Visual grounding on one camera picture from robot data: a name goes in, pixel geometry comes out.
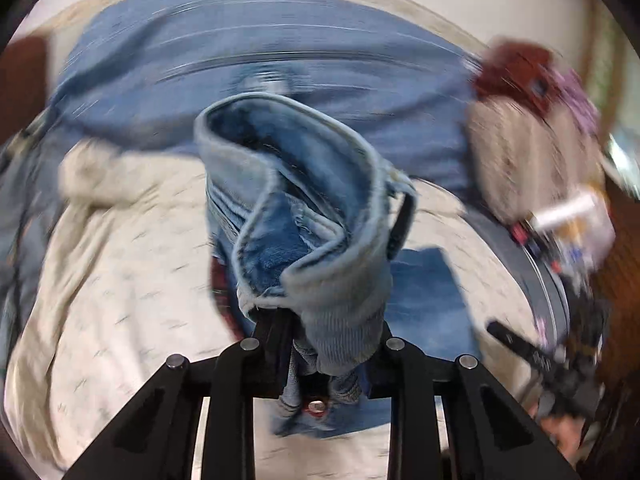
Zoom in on brown wooden headboard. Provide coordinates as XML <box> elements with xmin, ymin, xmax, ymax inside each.
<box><xmin>0</xmin><ymin>35</ymin><xmax>52</xmax><ymax>147</ymax></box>

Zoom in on red cloth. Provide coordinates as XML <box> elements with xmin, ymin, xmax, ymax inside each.
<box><xmin>472</xmin><ymin>37</ymin><xmax>562</xmax><ymax>117</ymax></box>

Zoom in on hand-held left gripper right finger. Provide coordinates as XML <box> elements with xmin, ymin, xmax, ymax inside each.
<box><xmin>367</xmin><ymin>322</ymin><xmax>581</xmax><ymax>480</ymax></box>

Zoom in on purple cloth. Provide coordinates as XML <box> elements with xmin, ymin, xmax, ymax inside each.
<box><xmin>552</xmin><ymin>67</ymin><xmax>602</xmax><ymax>137</ymax></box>

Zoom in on blue plaid quilt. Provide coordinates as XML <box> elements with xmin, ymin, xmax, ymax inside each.
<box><xmin>47</xmin><ymin>0</ymin><xmax>482</xmax><ymax>192</ymax></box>

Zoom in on white bottle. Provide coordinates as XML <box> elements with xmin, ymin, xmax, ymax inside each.
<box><xmin>532</xmin><ymin>192</ymin><xmax>609</xmax><ymax>234</ymax></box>

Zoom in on striped beige pillow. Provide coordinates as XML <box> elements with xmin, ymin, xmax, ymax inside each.
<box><xmin>465</xmin><ymin>95</ymin><xmax>607</xmax><ymax>227</ymax></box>

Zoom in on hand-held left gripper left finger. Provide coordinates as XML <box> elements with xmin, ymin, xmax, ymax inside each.
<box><xmin>62</xmin><ymin>310</ymin><xmax>295</xmax><ymax>480</ymax></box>

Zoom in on grey-blue star blanket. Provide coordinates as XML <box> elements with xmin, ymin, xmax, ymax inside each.
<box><xmin>0</xmin><ymin>120</ymin><xmax>68</xmax><ymax>321</ymax></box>

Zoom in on light blue denim pants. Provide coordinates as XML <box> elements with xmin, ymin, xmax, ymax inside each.
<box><xmin>194</xmin><ymin>92</ymin><xmax>482</xmax><ymax>437</ymax></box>

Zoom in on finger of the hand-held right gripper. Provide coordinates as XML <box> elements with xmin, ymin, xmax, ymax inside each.
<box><xmin>487</xmin><ymin>321</ymin><xmax>566</xmax><ymax>376</ymax></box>

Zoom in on cream floral bed sheet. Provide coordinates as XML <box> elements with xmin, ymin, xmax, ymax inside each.
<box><xmin>0</xmin><ymin>135</ymin><xmax>576</xmax><ymax>480</ymax></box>

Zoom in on person's right hand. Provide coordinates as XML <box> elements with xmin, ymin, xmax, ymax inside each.
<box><xmin>542</xmin><ymin>412</ymin><xmax>591</xmax><ymax>461</ymax></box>

